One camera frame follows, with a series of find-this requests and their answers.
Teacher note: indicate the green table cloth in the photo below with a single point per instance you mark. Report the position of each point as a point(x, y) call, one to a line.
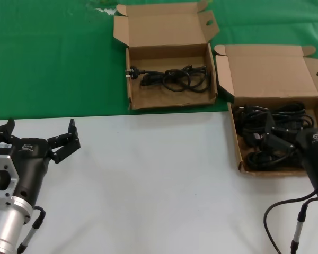
point(42, 66)

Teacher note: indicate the small white scrap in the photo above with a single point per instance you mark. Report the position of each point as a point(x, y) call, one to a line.
point(107, 10)

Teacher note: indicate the open cardboard box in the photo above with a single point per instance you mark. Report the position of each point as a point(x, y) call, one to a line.
point(169, 100)
point(267, 74)

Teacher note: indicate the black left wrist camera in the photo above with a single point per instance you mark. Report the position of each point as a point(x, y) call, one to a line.
point(1, 151)

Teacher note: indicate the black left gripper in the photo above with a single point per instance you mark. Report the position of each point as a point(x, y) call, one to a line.
point(31, 164)

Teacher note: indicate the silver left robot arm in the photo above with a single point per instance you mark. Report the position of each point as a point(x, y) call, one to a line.
point(8, 225)

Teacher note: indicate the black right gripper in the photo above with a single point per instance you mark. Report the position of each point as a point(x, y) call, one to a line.
point(315, 158)

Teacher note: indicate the silver left camera bracket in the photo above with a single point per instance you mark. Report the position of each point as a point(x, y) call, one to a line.
point(10, 169)

